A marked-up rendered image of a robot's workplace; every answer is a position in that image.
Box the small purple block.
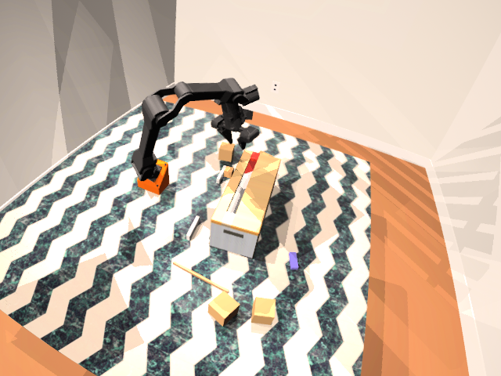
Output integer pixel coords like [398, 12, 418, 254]
[289, 252, 299, 269]

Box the tan thin rod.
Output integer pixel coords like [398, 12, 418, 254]
[173, 261, 229, 293]

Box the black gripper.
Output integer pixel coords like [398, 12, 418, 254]
[211, 110, 260, 150]

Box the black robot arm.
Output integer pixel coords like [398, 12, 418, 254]
[131, 78, 260, 183]

